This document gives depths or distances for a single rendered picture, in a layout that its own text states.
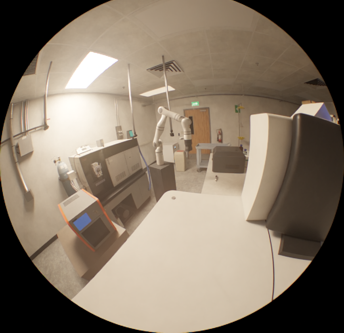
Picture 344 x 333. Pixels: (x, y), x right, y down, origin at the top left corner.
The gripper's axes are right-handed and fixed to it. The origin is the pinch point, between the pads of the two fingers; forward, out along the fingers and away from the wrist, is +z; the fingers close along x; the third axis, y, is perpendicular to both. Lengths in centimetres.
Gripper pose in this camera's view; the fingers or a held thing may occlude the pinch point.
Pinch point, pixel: (187, 156)
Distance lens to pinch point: 112.0
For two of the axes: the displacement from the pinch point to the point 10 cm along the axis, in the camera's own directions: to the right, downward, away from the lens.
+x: 6.5, -3.2, 6.9
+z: 1.1, 9.4, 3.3
